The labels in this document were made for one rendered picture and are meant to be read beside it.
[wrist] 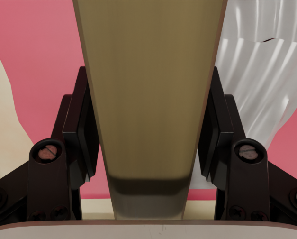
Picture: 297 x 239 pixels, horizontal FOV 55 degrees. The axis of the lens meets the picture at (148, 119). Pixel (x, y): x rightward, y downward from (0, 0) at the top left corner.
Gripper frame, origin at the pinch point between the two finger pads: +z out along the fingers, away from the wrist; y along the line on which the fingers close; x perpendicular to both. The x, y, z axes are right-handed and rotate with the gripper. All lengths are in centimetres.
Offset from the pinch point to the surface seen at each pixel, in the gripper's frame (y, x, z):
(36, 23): -6.5, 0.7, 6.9
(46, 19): -5.8, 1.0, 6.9
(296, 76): 9.8, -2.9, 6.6
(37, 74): -7.4, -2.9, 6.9
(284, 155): 12.3, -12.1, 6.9
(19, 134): -10.7, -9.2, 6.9
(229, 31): 4.6, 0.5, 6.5
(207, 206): 6.9, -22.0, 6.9
